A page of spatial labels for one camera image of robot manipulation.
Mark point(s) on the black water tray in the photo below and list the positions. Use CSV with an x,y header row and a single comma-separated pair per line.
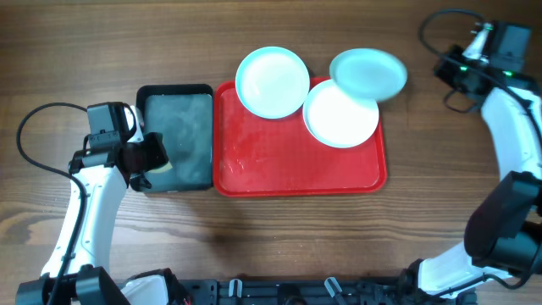
x,y
183,114

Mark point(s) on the white plate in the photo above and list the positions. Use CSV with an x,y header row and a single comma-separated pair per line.
x,y
338,120

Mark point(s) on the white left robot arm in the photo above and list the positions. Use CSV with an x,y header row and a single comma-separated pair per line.
x,y
104,174

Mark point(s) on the yellow green sponge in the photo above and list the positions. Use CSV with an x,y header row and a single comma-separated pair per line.
x,y
168,166

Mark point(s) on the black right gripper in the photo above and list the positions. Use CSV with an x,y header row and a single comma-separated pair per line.
x,y
449,68

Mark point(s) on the red plastic tray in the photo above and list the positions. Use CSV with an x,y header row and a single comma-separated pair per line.
x,y
256,157

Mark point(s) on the light green plate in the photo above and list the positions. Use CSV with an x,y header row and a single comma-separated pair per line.
x,y
272,82
368,73

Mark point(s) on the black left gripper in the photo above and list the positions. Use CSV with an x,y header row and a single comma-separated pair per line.
x,y
149,152

